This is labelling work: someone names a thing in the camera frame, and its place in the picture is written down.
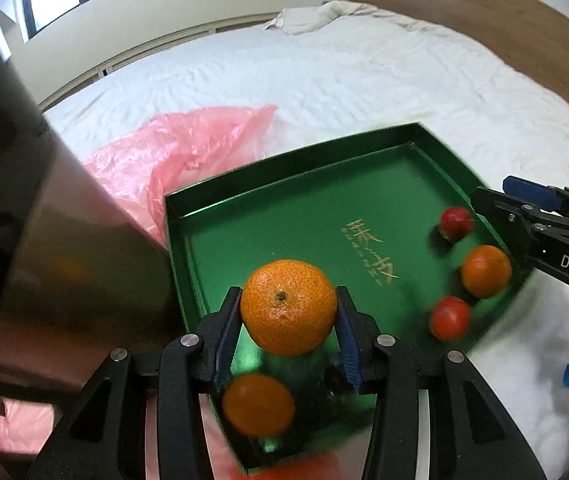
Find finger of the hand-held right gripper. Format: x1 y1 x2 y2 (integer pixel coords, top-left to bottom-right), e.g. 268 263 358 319
471 186 535 266
503 176 569 228

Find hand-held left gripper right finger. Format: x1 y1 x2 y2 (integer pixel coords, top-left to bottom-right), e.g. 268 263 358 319
335 286 548 480

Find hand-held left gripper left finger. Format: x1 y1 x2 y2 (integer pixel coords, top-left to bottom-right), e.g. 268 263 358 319
24 286 244 480

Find red apple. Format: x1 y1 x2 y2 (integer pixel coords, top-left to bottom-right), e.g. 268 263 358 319
429 296 472 341
439 206 475 242

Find orange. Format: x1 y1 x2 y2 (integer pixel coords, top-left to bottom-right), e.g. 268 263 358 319
222 373 296 437
240 259 339 357
461 245 514 298

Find green tray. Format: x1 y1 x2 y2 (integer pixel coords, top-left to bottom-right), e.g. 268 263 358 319
164 121 533 478

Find wooden headboard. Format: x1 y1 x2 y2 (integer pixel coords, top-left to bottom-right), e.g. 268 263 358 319
338 0 569 196

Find pink plastic sheet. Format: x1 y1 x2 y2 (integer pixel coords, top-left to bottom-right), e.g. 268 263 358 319
0 105 345 480

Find black and copper kettle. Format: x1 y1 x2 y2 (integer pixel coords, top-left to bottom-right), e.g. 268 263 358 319
0 20 185 401

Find crumpled white blanket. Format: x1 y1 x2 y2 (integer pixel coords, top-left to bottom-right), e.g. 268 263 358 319
263 1 415 36

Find white radiator cover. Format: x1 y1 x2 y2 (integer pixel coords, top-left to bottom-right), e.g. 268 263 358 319
38 10 285 111

